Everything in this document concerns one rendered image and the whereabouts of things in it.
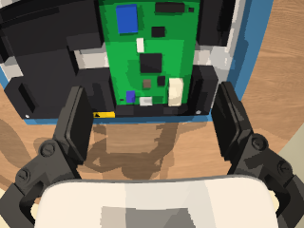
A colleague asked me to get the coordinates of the green circuit board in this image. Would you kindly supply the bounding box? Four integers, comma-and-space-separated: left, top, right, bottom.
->
99, 0, 200, 106

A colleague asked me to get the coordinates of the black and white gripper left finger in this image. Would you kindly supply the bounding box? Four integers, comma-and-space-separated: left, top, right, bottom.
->
0, 85, 94, 228

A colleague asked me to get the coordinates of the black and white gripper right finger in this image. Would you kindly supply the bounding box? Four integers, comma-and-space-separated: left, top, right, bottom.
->
211, 82, 304, 228

